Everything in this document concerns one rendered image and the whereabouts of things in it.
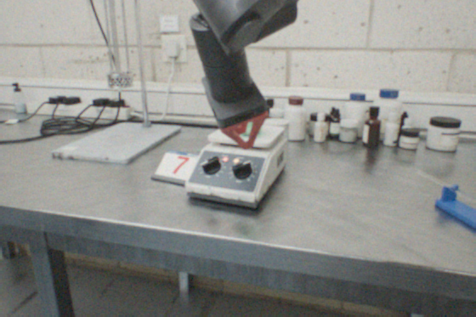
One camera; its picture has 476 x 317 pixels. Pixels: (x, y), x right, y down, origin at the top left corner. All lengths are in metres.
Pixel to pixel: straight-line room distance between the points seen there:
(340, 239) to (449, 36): 0.74
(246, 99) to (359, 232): 0.25
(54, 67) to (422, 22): 1.21
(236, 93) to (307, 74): 0.66
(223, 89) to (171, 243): 0.24
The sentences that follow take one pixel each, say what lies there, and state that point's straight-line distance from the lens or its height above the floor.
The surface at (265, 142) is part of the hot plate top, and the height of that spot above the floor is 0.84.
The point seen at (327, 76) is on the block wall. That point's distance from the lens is 1.09.
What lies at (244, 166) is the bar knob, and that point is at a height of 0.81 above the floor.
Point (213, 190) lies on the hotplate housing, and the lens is 0.58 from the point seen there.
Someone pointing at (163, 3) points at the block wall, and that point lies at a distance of 1.21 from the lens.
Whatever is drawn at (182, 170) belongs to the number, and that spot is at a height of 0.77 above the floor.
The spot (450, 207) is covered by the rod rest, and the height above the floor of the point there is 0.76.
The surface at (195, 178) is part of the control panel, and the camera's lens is 0.60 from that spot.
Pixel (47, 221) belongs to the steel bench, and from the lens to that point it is 0.65.
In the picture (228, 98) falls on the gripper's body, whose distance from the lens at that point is 0.45.
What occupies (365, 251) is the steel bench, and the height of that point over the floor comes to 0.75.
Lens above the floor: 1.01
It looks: 17 degrees down
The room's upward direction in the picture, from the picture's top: straight up
